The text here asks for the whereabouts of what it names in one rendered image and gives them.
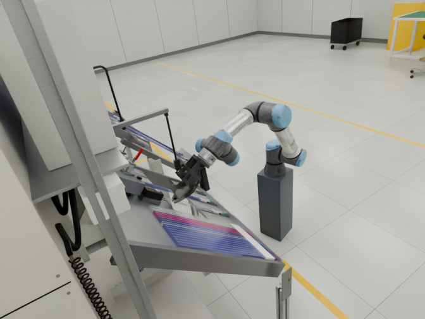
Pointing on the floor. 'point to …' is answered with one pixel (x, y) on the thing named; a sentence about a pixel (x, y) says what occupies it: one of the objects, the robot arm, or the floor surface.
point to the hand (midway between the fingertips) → (176, 200)
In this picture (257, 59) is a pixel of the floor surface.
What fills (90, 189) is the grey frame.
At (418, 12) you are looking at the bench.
